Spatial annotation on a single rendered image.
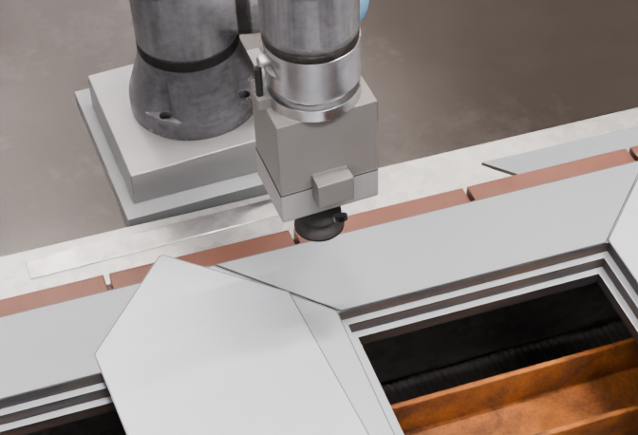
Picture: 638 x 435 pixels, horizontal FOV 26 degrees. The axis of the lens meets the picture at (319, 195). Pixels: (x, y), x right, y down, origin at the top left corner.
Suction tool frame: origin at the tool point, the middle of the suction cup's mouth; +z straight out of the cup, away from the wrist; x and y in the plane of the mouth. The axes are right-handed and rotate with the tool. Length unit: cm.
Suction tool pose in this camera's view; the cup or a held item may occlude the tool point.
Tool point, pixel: (319, 223)
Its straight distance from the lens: 118.8
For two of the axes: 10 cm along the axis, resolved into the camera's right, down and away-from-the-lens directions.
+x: -3.5, -6.5, 6.7
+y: 9.4, -2.7, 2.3
